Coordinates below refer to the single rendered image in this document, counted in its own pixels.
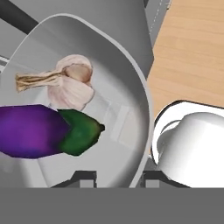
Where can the grey appliance panel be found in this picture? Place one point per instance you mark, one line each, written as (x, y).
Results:
(116, 17)

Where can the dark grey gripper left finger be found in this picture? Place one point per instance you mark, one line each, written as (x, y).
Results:
(84, 178)

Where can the white garlic bulb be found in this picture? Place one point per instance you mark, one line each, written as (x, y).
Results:
(70, 87)

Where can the white round object, black rim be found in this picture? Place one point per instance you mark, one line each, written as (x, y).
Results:
(192, 145)

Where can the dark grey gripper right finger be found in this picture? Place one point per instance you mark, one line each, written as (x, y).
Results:
(149, 179)

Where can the purple eggplant with green cap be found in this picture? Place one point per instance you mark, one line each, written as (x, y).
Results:
(32, 131)

